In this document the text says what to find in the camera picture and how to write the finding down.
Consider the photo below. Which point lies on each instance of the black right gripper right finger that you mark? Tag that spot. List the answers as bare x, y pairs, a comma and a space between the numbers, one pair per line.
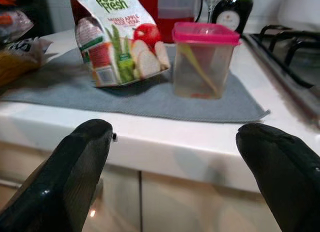
282, 177

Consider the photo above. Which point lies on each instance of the clear container pink lid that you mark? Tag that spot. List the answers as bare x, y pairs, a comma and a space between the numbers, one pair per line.
202, 64

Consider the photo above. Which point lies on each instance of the clear wine glass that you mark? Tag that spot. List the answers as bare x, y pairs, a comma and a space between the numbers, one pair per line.
211, 2

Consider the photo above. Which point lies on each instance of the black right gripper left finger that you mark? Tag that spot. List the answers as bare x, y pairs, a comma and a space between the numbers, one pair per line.
57, 182

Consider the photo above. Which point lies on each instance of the crumpled plastic food bag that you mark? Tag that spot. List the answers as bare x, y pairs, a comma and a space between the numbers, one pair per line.
13, 24

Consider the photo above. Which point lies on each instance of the black gas stove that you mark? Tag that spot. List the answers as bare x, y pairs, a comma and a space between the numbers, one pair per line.
290, 57

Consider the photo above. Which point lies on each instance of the cream kitchen cabinet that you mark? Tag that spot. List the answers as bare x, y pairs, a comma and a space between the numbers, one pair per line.
162, 202

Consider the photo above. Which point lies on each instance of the red jug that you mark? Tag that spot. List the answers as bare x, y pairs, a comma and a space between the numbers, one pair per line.
175, 14

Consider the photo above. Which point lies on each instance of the grey cloth mat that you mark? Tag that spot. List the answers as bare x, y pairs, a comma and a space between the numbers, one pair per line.
150, 102

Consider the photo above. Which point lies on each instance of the apple juice carton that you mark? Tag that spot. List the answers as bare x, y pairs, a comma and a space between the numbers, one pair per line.
112, 42

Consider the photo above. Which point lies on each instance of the yellow snack bag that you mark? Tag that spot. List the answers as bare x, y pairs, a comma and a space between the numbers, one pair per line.
17, 62

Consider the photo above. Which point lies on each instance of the dark glass bottle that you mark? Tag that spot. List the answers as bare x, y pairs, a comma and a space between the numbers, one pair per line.
230, 14

